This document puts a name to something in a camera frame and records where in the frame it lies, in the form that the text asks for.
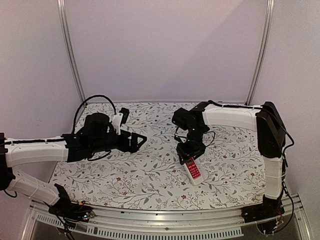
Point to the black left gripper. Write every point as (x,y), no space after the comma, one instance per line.
(124,146)

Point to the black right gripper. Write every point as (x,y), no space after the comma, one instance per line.
(189,149)

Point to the white remote control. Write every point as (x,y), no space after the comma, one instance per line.
(193,172)

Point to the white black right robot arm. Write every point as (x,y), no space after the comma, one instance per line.
(264,120)

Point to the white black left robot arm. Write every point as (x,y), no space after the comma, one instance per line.
(99,134)

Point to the floral patterned table mat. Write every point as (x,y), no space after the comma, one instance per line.
(153,178)

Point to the aluminium front rail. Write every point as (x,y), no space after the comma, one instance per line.
(209,224)

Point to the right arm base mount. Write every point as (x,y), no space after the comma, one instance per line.
(269,208)

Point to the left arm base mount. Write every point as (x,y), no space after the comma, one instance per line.
(65,208)

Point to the left aluminium frame post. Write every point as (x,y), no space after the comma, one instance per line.
(62,12)

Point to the aluminium frame post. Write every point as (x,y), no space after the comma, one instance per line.
(270,5)
(62,12)

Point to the right aluminium frame post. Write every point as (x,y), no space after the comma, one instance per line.
(270,5)

